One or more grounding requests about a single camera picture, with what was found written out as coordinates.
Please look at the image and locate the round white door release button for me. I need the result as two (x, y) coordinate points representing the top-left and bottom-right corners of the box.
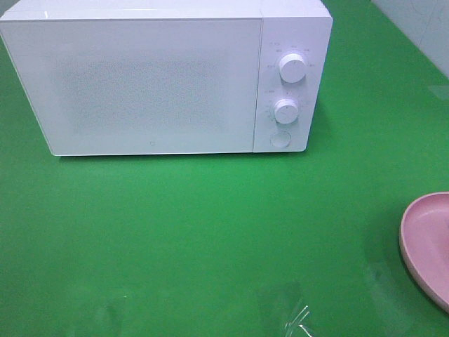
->
(270, 131), (291, 148)

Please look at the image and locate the white microwave door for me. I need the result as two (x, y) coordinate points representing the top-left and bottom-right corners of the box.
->
(1, 19), (261, 156)

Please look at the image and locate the pink round plate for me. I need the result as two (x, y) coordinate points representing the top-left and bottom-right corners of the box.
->
(399, 191), (448, 312)

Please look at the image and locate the lower white microwave knob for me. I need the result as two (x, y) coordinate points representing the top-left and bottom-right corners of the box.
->
(274, 98), (299, 124)

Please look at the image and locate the white microwave knob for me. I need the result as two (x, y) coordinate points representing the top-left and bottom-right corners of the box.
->
(274, 98), (299, 124)
(279, 53), (307, 84)

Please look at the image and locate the upper white microwave knob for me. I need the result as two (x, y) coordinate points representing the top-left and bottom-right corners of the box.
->
(279, 53), (307, 84)

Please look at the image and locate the white microwave oven body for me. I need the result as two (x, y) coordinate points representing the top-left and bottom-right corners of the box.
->
(1, 1), (333, 153)

